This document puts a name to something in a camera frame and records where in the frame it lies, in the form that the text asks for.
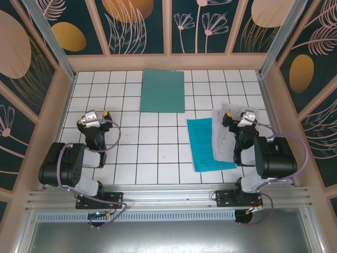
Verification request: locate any drawing sheet with red marks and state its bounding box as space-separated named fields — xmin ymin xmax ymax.
xmin=211 ymin=101 xmax=261 ymax=162

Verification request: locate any blue plastic sleeve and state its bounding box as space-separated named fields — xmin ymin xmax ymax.
xmin=185 ymin=118 xmax=238 ymax=173

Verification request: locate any green paper folder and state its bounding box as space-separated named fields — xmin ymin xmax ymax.
xmin=140 ymin=69 xmax=186 ymax=114

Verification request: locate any small electronics board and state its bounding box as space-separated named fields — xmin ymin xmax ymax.
xmin=88 ymin=210 xmax=111 ymax=219

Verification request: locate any grey metal sheet panel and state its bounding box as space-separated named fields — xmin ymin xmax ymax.
xmin=15 ymin=208 xmax=326 ymax=253

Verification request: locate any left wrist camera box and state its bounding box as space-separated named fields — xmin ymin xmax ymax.
xmin=80 ymin=111 xmax=100 ymax=127

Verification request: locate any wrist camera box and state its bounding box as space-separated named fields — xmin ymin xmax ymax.
xmin=240 ymin=110 xmax=257 ymax=125
xmin=80 ymin=111 xmax=100 ymax=127

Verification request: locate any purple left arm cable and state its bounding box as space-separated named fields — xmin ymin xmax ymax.
xmin=58 ymin=118 xmax=128 ymax=229

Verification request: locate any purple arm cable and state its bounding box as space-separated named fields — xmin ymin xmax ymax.
xmin=58 ymin=118 xmax=128 ymax=229
xmin=238 ymin=120 xmax=310 ymax=227

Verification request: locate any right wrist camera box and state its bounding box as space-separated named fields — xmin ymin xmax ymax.
xmin=240 ymin=110 xmax=257 ymax=125

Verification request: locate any aluminium side rail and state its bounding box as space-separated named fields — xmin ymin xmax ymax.
xmin=257 ymin=74 xmax=300 ymax=187

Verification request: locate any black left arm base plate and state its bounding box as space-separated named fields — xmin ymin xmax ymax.
xmin=75 ymin=191 xmax=124 ymax=210

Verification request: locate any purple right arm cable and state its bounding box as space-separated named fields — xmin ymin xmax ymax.
xmin=238 ymin=120 xmax=310 ymax=227

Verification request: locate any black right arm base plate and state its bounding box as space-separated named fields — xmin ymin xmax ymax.
xmin=215 ymin=189 xmax=264 ymax=209

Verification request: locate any aluminium frame post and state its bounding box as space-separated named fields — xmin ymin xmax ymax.
xmin=22 ymin=0 xmax=77 ymax=81
xmin=259 ymin=0 xmax=309 ymax=77

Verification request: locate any aluminium extrusion rail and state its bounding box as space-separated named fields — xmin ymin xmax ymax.
xmin=25 ymin=183 xmax=315 ymax=212

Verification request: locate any slotted grey cable duct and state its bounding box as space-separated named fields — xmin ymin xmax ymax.
xmin=36 ymin=211 xmax=236 ymax=222

